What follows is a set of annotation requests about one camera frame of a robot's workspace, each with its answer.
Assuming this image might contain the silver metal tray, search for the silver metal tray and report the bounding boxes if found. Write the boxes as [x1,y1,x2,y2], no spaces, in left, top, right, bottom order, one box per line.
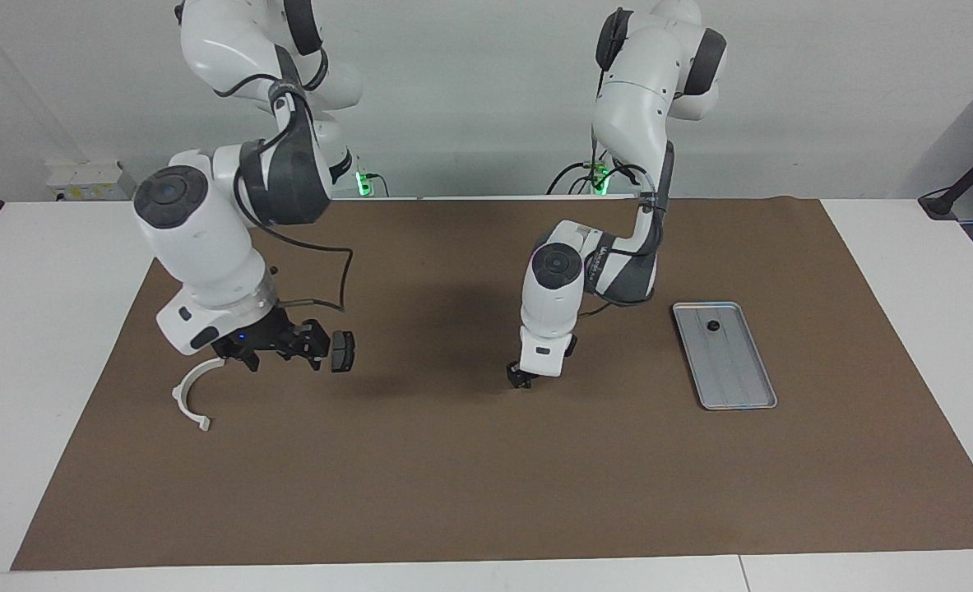
[672,302,778,410]

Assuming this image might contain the brown table mat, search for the brown table mat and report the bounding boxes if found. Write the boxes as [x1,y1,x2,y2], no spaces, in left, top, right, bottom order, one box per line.
[11,197,973,571]

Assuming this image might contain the white box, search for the white box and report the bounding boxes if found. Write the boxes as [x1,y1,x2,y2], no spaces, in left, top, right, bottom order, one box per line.
[45,160,137,201]

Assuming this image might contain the white curved plastic bracket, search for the white curved plastic bracket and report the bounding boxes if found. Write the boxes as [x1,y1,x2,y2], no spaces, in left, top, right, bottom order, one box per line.
[171,355,227,432]

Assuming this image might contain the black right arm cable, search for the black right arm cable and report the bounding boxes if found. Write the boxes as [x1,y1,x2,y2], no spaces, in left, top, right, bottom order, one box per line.
[213,49,356,315]

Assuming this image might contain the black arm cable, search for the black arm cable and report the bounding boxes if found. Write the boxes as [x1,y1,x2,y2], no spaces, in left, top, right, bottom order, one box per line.
[213,49,356,315]
[588,123,670,318]

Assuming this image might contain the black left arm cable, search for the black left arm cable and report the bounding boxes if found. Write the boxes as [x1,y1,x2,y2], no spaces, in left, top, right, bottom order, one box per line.
[588,123,670,318]

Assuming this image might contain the black base cables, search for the black base cables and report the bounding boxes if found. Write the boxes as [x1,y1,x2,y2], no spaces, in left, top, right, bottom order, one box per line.
[546,159,620,197]

